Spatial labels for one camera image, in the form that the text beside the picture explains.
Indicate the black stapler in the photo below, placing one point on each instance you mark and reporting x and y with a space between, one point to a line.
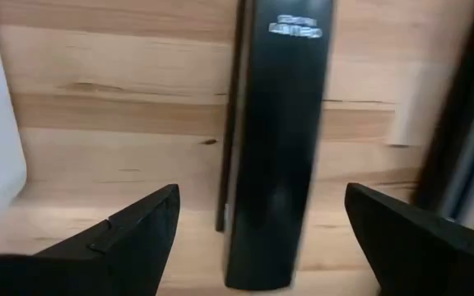
278 144

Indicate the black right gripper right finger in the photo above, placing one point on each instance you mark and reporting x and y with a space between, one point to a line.
405 255

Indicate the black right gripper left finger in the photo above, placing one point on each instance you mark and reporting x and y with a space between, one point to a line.
138 246

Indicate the black aluminium frame rail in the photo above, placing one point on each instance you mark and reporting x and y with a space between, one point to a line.
459 144

